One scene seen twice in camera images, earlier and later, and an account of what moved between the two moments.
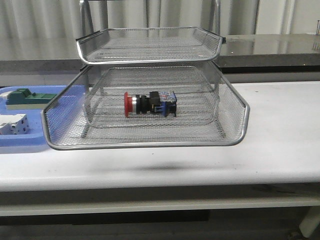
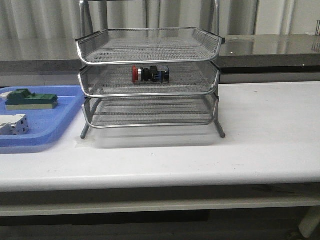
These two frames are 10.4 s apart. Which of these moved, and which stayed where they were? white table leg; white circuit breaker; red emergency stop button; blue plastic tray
Moved: red emergency stop button
Stayed: white circuit breaker; blue plastic tray; white table leg
